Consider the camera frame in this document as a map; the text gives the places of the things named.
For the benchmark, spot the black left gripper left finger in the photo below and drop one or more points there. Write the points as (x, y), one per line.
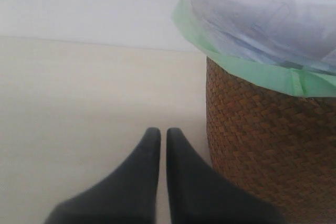
(127, 195)

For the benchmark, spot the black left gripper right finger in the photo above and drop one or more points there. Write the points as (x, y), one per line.
(198, 194)

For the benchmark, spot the woven wicker waste basket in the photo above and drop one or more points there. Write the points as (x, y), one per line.
(279, 148)

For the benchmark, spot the white plastic bin liner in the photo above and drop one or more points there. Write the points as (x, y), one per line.
(286, 46)

